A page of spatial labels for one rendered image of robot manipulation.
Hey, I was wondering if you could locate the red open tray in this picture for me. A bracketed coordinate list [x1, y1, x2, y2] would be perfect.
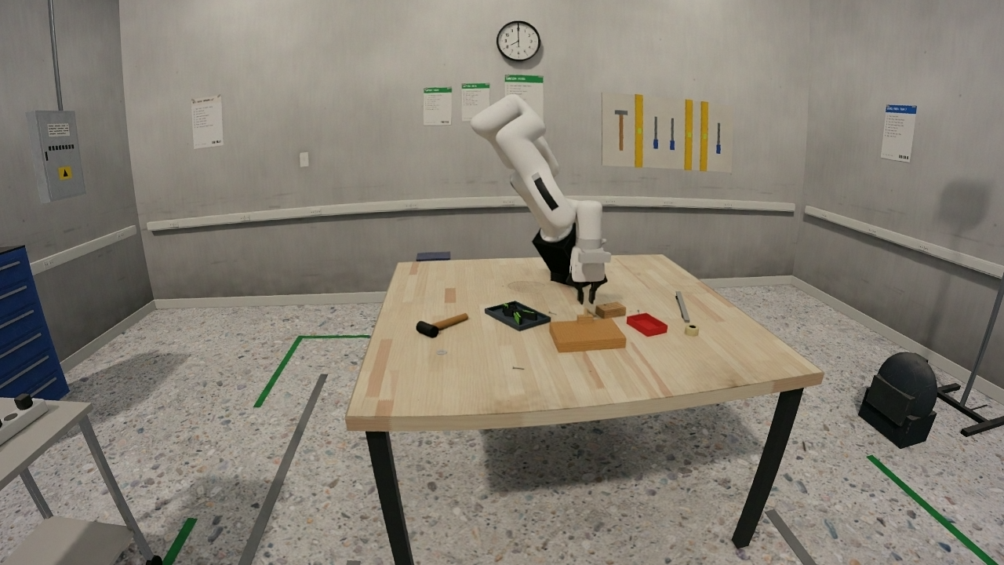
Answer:
[628, 313, 668, 337]

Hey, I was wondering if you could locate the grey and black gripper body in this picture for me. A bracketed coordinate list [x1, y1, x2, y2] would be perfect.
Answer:
[569, 246, 605, 282]

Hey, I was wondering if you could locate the grey long flat bar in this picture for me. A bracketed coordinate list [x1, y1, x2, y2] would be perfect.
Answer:
[675, 291, 690, 323]

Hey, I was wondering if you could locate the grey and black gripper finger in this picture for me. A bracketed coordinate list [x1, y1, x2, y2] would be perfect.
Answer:
[566, 270, 584, 304]
[589, 274, 608, 304]

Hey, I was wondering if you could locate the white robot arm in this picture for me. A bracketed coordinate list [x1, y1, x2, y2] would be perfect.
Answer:
[471, 94, 611, 263]

